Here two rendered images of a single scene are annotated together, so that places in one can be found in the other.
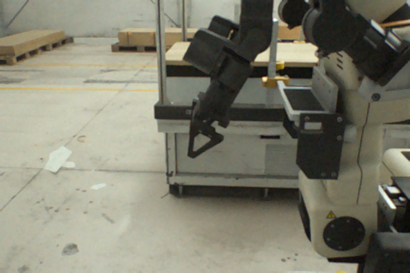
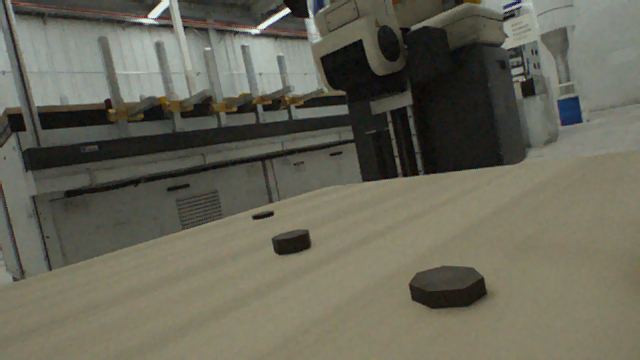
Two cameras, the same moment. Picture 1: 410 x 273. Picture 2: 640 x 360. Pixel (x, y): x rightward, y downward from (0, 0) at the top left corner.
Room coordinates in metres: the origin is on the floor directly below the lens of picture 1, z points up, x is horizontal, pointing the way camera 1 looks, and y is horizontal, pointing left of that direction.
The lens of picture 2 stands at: (0.28, 0.67, 0.46)
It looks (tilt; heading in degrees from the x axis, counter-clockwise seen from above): 3 degrees down; 312
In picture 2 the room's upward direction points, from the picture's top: 12 degrees counter-clockwise
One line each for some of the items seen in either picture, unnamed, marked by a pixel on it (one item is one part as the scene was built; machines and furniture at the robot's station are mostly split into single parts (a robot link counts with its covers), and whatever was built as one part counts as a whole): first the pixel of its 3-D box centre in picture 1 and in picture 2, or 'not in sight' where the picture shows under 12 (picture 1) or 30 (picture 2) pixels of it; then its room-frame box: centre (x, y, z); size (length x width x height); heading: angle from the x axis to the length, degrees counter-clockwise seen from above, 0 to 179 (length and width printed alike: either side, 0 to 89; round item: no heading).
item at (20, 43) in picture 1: (24, 41); not in sight; (8.05, 3.58, 0.23); 2.41 x 0.77 x 0.17; 178
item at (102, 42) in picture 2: not in sight; (114, 91); (2.03, -0.10, 0.91); 0.04 x 0.04 x 0.48; 86
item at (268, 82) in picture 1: (275, 82); (177, 106); (2.01, -0.37, 0.83); 0.14 x 0.06 x 0.05; 86
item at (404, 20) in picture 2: not in sight; (407, 18); (0.92, -0.68, 0.87); 0.23 x 0.15 x 0.11; 176
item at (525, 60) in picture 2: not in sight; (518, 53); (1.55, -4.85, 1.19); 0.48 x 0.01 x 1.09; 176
